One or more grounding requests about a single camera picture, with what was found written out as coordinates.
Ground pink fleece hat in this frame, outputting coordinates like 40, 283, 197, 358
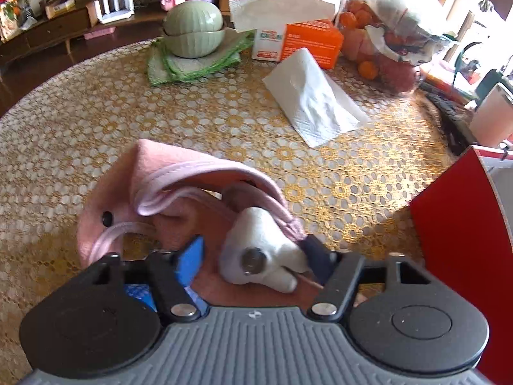
77, 139, 321, 309

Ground red and white cardboard box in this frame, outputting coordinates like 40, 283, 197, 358
409, 146, 512, 384

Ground lace tablecloth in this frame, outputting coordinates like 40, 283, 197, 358
1, 42, 454, 384

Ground white paper tissue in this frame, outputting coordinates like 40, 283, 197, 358
263, 48, 370, 148

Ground green cloth mat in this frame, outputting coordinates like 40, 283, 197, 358
147, 29, 255, 86

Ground green stacked bowls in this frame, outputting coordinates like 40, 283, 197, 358
163, 0, 224, 59

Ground orange white carton box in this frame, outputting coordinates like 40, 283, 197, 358
229, 0, 343, 70

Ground fruit bowl with plastic bag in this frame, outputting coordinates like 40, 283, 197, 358
337, 0, 452, 95

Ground white router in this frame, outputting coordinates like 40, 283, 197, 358
94, 0, 135, 24

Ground pink mug with handle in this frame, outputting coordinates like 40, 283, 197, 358
469, 82, 513, 147

